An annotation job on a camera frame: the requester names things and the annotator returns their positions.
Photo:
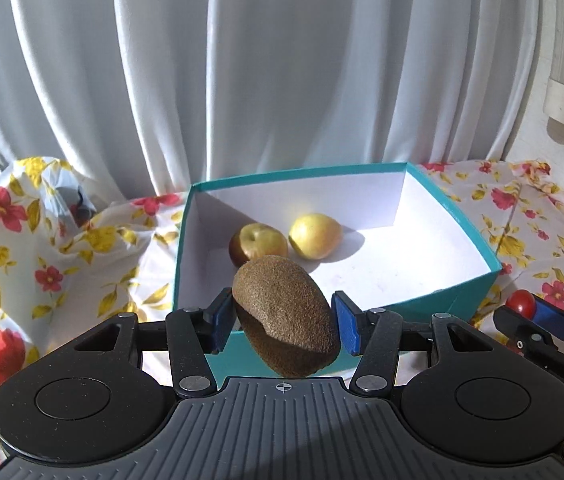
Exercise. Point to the red cherry tomato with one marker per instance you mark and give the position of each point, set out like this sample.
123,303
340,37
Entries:
519,302

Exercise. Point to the teal cardboard box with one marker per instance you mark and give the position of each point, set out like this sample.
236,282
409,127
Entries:
412,260

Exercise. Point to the white curtain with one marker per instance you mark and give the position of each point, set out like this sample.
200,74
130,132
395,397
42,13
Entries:
211,70

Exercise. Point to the yellow apple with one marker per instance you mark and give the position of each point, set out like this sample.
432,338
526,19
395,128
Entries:
314,236

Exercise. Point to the red apple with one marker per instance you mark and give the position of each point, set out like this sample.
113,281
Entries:
257,242

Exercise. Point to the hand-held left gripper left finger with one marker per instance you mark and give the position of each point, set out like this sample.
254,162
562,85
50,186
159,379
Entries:
221,320

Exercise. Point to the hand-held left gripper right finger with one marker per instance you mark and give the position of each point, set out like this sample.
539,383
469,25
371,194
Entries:
344,325

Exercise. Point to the elongated brown kiwi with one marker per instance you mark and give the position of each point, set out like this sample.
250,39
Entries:
287,315

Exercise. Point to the floral plastic tablecloth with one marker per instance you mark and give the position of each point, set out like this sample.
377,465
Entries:
61,270

